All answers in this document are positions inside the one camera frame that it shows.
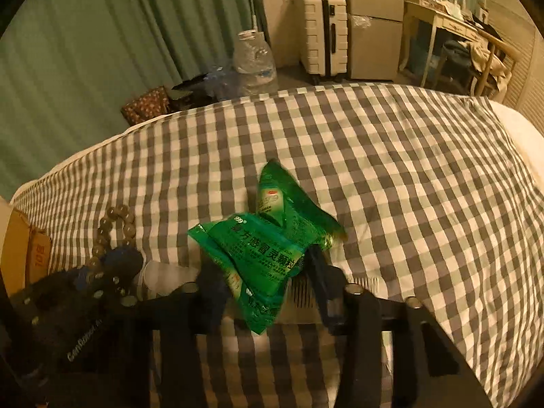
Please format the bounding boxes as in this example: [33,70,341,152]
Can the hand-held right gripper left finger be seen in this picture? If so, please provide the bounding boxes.
[121,263,230,408]

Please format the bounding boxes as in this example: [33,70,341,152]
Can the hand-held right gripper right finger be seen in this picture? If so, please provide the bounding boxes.
[308,244,494,408]

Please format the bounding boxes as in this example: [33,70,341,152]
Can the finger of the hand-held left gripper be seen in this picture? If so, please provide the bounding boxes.
[74,247,143,296]

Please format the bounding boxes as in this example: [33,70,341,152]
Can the grey bead bracelet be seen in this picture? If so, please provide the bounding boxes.
[87,205,137,290]

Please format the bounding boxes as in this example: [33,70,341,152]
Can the green medicine sachet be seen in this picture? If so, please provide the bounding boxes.
[256,159,346,251]
[188,214,313,336]

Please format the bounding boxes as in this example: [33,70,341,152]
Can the brown cardboard box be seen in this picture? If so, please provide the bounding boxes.
[0,198,54,298]

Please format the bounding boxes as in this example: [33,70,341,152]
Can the clear plastic wrapper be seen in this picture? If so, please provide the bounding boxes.
[138,261,202,298]

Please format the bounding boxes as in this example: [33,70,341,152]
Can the green checkered cloth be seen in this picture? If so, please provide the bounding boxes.
[13,83,544,408]

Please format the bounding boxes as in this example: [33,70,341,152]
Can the brown patterned bag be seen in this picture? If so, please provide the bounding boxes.
[121,86,173,126]

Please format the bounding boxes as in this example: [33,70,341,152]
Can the black floor bag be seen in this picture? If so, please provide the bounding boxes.
[164,74,222,111]

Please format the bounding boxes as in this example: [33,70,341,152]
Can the blue crumpled plastic wrap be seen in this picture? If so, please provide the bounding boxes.
[204,66,239,98]

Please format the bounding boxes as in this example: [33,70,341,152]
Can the large clear water jug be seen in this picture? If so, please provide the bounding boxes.
[232,30,279,96]

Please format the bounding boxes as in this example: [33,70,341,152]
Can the white suitcase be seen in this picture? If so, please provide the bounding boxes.
[295,0,349,86]

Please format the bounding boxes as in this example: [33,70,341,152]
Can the grey mini fridge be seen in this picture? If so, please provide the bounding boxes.
[342,0,405,81]

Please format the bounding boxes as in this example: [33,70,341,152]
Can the white dressing table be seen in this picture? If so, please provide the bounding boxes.
[402,0,494,88]

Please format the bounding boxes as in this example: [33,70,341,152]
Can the white louvred wardrobe doors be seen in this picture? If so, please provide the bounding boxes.
[484,0,544,122]

